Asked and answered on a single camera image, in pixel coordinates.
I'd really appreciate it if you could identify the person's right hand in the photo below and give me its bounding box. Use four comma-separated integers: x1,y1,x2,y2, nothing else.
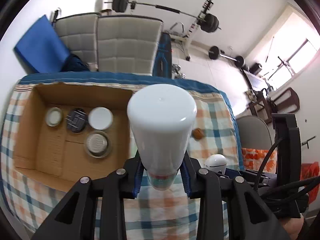
280,216,305,240

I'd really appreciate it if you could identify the black round tin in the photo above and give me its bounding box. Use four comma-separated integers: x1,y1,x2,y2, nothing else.
66,108,88,133

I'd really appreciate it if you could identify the small barbell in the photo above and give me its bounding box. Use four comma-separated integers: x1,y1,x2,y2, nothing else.
208,46,245,67

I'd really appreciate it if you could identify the white bottle with green label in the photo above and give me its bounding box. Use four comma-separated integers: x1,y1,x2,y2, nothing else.
127,84,197,192

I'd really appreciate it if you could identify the plaid blanket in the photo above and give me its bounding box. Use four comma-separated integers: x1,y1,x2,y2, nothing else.
0,71,244,240

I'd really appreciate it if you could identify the dark wooden chair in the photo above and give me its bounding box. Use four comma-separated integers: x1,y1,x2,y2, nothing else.
247,87,300,123

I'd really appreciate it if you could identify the window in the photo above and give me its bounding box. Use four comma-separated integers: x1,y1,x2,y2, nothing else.
267,39,318,90

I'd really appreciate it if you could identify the clear tape roll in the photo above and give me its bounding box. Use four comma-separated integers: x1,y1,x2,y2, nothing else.
45,107,63,127

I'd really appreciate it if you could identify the black cable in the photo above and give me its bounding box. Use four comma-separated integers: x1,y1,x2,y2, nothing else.
254,137,310,202

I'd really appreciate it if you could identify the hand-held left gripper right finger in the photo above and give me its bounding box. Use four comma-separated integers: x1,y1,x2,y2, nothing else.
180,155,292,240

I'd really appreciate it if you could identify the grey round-backed chair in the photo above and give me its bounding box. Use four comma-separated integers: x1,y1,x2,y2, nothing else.
236,116,273,150

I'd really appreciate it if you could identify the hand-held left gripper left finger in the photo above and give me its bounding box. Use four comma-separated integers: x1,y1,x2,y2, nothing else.
31,152,144,240

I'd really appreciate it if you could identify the silver dumbbell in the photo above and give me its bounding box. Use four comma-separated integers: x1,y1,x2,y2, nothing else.
172,65,185,79

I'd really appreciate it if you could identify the white rounded square device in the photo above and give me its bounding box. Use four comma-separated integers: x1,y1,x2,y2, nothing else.
204,154,227,174

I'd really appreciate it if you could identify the round metal mesh strainer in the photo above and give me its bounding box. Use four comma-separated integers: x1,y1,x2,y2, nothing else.
84,130,111,158

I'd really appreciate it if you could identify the large black barbell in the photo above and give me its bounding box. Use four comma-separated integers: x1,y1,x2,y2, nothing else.
104,0,222,33

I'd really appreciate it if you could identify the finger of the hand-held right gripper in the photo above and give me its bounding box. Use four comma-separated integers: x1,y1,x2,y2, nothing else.
217,168,275,189

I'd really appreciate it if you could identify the red plastic bag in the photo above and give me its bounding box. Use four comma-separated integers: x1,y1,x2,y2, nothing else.
301,162,320,203

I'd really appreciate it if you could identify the barbell on white rack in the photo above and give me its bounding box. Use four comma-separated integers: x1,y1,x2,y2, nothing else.
130,0,215,62

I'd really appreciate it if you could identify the white round puck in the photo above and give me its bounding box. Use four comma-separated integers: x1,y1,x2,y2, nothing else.
88,107,113,130

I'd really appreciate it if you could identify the cardboard box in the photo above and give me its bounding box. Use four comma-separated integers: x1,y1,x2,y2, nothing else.
12,82,140,193

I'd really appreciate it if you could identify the black handle bar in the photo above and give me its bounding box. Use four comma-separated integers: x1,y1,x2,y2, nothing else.
51,8,62,28

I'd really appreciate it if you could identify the dark blue cloth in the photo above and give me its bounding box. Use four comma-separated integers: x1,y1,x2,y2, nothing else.
64,54,89,72

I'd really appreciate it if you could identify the small black speaker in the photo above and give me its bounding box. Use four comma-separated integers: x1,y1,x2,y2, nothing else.
250,63,263,75

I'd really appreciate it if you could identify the narrow grey padded chair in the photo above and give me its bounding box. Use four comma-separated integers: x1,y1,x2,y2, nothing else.
54,12,99,72

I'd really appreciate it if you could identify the blue folded mat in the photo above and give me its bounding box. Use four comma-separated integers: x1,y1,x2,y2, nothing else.
14,14,72,73

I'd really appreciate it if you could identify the wide grey padded chair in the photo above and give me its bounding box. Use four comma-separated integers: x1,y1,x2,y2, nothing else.
96,16,164,77

